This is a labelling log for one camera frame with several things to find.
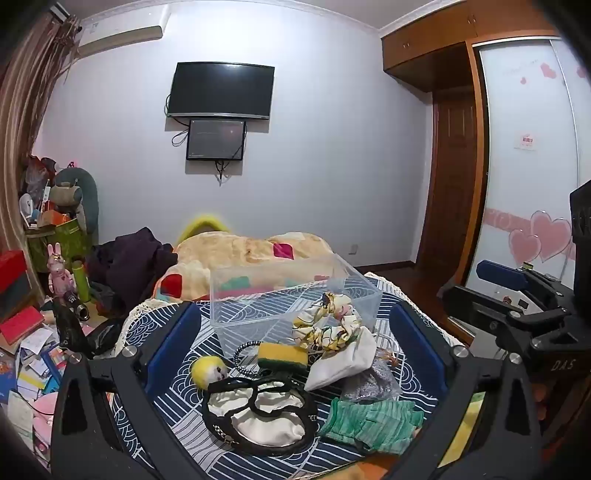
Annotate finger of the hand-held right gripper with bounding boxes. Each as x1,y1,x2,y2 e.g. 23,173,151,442
476,260,573,315
436,283,572,344

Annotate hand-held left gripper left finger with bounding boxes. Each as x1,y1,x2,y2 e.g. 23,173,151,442
50,301,208,480

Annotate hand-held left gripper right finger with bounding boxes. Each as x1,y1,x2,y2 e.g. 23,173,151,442
382,302,544,480

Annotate clear plastic storage box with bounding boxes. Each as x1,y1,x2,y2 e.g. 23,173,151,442
210,253,383,361

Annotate yellow plush ball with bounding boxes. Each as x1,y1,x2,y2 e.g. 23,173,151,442
191,356,229,389

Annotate white folded cloth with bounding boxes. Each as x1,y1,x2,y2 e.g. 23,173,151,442
304,326,378,392

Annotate blue patterned bed cover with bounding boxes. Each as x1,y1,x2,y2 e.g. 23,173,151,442
108,272,468,480

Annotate dark purple clothes pile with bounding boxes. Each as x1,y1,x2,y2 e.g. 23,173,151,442
85,226,179,320

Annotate orange patterned blanket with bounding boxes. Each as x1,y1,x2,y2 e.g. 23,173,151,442
152,230,348,302

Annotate floral fabric scrunchie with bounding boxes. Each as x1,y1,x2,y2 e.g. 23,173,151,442
292,292,363,350

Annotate green knitted cloth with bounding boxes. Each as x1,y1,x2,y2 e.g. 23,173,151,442
318,399,426,456

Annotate brown wooden door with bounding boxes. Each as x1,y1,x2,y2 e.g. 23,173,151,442
417,88,479,267

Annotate yellow green sponge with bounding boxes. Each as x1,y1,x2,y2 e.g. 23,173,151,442
257,342,310,374

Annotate yellow fuzzy headboard cover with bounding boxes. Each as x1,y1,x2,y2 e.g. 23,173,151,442
177,214,232,244

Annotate green bottle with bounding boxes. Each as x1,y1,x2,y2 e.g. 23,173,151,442
70,260,93,304

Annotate black and white bag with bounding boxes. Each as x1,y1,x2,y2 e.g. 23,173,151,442
202,376,320,453

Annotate pink rabbit figurine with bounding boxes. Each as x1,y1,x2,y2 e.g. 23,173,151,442
45,242,75,297

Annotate wooden wardrobe with heart doors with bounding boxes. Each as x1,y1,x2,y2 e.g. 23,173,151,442
380,8,591,303

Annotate green shopping bag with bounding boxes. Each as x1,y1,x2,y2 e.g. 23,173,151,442
25,216,93,278

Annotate pile of papers and books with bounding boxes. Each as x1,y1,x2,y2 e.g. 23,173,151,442
0,323,71,464

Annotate red book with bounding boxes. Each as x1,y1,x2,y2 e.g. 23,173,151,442
0,306,45,345

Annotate grey plush toy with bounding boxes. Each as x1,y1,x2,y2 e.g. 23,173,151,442
48,168,100,234

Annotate red box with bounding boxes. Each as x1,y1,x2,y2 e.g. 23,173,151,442
0,249,29,297

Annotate brown striped curtain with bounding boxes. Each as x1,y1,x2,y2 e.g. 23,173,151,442
0,13,83,261

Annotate white air conditioner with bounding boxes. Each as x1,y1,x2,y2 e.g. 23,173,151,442
76,11,172,59

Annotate black white hair tie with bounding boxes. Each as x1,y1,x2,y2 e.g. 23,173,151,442
233,340,265,377

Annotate small black wall monitor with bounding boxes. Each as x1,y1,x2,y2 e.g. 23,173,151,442
186,119,247,162

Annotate black television cable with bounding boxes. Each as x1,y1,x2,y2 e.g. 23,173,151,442
164,93,191,148

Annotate wall-mounted black television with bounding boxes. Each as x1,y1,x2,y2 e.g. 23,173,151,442
167,61,276,120

